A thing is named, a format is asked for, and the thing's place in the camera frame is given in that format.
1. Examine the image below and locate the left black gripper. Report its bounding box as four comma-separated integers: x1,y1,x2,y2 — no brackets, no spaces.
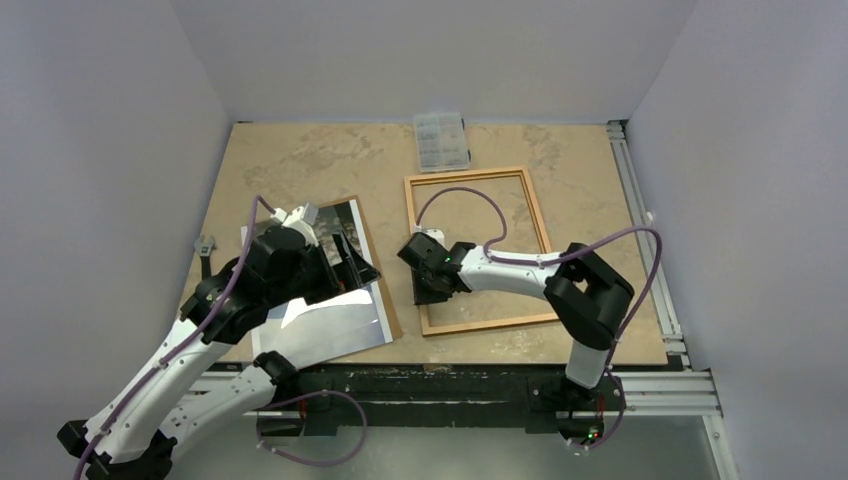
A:
267,228,380,308

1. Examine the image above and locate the wooden picture frame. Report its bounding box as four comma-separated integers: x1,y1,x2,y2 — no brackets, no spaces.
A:
404,167,557,337

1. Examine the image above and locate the clear plastic organizer box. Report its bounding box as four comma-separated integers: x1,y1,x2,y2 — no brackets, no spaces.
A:
413,112,472,173

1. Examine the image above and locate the brown frame backing board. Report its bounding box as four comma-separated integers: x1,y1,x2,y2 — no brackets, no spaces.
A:
313,195,402,352

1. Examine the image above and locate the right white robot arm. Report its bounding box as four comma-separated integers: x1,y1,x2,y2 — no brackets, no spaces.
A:
397,232,635,407

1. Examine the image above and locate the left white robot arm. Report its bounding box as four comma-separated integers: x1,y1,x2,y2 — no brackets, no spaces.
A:
57,224,381,479

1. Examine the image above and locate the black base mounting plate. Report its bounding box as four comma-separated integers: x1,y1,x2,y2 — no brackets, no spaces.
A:
256,364,627,446

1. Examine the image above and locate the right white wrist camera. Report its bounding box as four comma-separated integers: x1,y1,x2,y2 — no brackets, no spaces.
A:
414,226,445,245

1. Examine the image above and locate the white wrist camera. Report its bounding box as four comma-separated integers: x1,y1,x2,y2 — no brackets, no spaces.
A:
414,226,445,245
271,202,319,236

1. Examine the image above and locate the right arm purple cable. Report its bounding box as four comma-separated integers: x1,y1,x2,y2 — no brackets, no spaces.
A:
414,186,664,372

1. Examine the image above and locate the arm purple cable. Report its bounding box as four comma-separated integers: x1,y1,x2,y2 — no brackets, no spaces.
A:
414,186,664,372
71,194,280,480

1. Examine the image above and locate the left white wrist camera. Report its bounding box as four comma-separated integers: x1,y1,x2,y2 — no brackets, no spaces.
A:
271,202,319,236

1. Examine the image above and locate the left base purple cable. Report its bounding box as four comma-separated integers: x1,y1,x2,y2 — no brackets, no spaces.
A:
255,389,369,468

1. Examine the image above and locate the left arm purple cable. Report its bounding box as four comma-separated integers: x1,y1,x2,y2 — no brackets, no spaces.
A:
71,194,280,480

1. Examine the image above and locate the aluminium rail frame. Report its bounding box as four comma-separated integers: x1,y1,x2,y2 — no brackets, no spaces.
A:
185,119,740,480

